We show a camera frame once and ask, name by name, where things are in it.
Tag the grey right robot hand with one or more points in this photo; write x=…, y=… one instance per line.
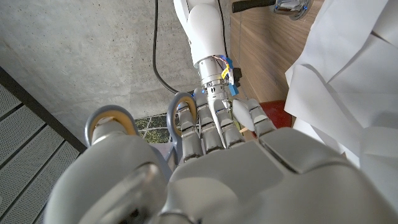
x=214, y=77

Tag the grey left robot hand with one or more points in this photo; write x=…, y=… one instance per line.
x=248, y=180

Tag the grey yellow scissors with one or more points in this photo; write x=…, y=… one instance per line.
x=171, y=124

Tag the white receipt paper strip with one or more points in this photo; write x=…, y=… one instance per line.
x=357, y=77

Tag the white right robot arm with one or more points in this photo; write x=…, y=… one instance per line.
x=205, y=31

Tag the bamboo toothbrush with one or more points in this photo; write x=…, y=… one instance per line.
x=244, y=129

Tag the red cup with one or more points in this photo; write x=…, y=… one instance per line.
x=276, y=113

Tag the printed forest window backdrop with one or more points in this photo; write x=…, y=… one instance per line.
x=152, y=127

